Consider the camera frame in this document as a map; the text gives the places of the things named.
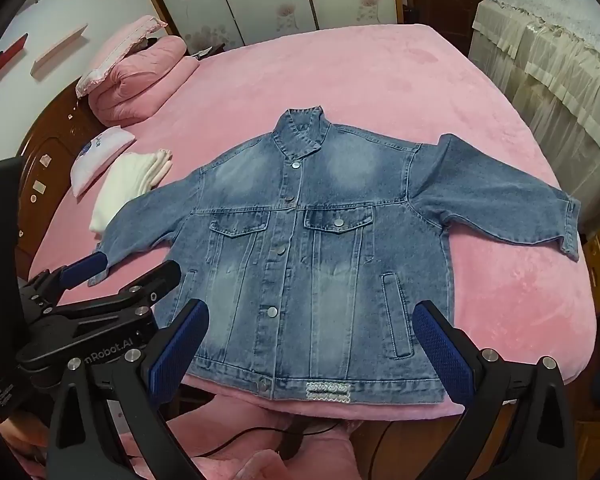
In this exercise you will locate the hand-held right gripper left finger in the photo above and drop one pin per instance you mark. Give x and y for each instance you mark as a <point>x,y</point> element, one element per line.
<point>180,347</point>

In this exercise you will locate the pink fleece bed sheet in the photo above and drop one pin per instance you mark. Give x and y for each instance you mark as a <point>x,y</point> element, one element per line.
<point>355,70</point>

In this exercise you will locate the folded white cloth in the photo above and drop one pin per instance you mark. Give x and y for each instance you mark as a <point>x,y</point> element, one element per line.
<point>125,180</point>

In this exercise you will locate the person's pink clothing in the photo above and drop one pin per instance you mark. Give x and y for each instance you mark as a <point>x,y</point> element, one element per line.
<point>265,465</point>

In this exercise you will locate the pink lace-trimmed pillow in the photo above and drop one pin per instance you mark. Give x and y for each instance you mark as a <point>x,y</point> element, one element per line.
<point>125,45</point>

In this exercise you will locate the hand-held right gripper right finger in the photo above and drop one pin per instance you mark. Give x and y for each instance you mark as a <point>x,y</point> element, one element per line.
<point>442,352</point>

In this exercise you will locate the red wall shelf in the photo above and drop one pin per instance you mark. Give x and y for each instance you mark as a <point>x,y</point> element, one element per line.
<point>5,60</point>

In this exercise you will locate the pink wall shelf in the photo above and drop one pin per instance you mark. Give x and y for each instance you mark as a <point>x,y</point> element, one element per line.
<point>60,50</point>

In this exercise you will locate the folded pink quilt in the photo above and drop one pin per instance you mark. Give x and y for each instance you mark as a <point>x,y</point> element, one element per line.
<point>145,85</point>

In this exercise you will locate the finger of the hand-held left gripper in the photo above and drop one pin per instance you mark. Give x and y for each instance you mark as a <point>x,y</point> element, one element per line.
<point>152,282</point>
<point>87,266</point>

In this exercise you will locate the small pink printed pillow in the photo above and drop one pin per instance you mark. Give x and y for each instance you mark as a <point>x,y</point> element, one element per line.
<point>100,155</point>

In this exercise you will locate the brown wooden headboard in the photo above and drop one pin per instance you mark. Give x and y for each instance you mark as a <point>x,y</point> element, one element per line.
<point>45,160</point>

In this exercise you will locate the blue denim jacket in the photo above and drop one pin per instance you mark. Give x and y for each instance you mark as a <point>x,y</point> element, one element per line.
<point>330,210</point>

